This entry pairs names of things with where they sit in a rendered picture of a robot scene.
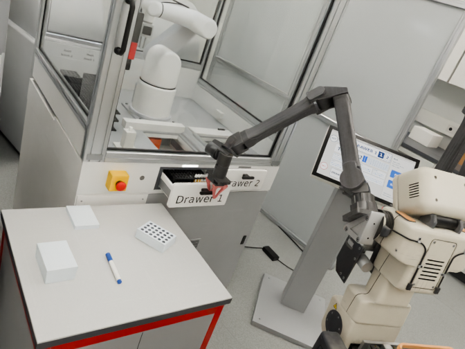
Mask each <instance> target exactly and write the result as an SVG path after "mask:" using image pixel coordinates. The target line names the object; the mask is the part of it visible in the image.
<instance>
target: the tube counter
mask: <svg viewBox="0 0 465 349"><path fill-rule="evenodd" d="M358 155H359V159H360V161H361V162H363V163H366V164H368V165H371V166H374V167H375V168H378V169H381V170H384V171H386V172H387V171H388V168H389V166H390V165H388V164H386V163H384V162H381V161H378V160H376V159H373V158H371V157H369V156H366V155H364V154H361V153H358Z"/></svg>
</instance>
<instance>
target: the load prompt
mask: <svg viewBox="0 0 465 349"><path fill-rule="evenodd" d="M356 142H357V147H358V151H361V152H364V153H366V154H368V155H371V156H374V157H376V158H378V159H381V160H383V161H386V162H388V163H390V162H391V159H392V154H389V153H387V152H384V151H382V150H379V149H377V148H375V147H372V146H370V145H367V144H364V143H361V142H360V141H356Z"/></svg>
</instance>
